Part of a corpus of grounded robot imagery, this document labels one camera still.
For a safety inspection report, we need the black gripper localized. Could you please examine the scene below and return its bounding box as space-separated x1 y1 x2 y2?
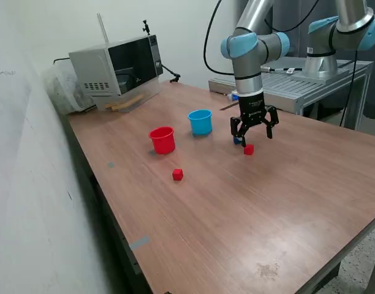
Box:
229 91 281 149

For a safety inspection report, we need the aluminium robot base table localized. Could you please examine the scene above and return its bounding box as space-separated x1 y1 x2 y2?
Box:
208 56 374 131

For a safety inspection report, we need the blue plastic bin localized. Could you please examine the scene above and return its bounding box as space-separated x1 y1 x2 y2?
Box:
187 109 213 137

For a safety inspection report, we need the red plastic bin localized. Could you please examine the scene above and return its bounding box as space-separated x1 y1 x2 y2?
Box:
148 126 176 155

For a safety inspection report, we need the dark grey curtain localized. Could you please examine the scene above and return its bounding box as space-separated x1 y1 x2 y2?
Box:
235 0 375 119

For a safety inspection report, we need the wooden stick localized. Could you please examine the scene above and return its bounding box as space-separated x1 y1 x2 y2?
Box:
111 97 145 111
104 94 145 110

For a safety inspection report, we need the long grey-blue tape strip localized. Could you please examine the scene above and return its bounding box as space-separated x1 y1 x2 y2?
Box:
128 235 151 251

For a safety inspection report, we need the silver microwave oven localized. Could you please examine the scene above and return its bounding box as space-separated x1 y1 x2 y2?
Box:
68 34 164 96

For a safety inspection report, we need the white thin rod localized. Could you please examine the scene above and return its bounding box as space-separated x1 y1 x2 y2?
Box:
96 12 110 47

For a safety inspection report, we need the clear plastic bag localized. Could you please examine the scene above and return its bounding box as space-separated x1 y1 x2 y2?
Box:
42 66 98 116

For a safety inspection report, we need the black cable with silver connector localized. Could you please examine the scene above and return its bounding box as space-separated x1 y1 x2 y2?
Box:
260 66 303 74

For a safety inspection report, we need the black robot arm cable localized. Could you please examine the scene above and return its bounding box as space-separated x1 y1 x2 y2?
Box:
203 0 320 77

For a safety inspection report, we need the black hanging cable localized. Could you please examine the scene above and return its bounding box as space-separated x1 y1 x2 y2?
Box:
336 50 360 127

